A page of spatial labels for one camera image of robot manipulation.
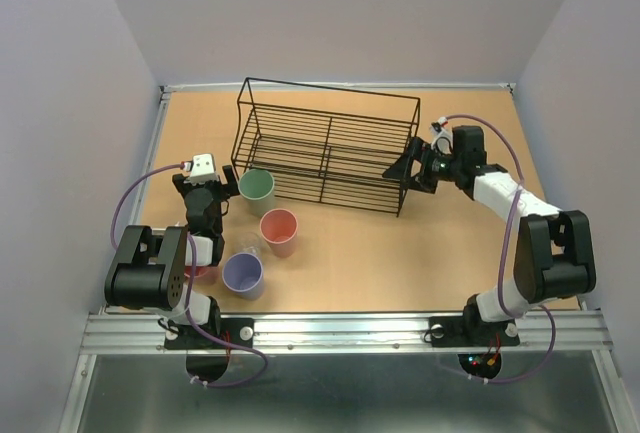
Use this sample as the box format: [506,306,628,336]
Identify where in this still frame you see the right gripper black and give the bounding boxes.
[381,136,462,193]

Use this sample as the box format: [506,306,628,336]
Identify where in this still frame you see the green plastic cup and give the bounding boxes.
[238,169,275,218]

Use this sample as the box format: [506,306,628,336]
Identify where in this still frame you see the black wire dish rack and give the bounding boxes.
[231,77,421,215]

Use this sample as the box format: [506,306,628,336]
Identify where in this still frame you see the pink plastic cup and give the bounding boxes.
[260,208,298,258]

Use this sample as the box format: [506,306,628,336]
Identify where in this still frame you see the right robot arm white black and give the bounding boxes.
[382,118,596,343]

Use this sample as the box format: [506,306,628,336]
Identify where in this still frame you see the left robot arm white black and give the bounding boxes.
[104,161,239,347]

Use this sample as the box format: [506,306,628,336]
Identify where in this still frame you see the clear glass cup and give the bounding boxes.
[233,232,262,258]

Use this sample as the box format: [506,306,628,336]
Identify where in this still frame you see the red plastic cup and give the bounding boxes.
[194,266,220,286]

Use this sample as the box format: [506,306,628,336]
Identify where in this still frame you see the purple plastic cup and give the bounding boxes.
[222,252,265,301]

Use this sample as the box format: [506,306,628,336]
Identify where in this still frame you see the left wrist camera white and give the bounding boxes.
[181,153,220,185]

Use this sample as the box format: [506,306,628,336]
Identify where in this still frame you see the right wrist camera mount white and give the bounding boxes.
[429,117,453,154]

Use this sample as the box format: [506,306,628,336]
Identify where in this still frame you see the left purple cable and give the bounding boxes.
[108,163,269,389]

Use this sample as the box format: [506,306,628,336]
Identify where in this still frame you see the aluminium back rail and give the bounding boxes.
[160,78,516,94]

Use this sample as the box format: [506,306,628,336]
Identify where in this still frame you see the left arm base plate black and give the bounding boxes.
[163,316,256,352]

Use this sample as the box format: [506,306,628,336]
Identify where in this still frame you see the aluminium front rail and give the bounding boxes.
[80,310,613,356]

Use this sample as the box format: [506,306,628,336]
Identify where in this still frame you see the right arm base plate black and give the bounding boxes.
[423,315,520,348]

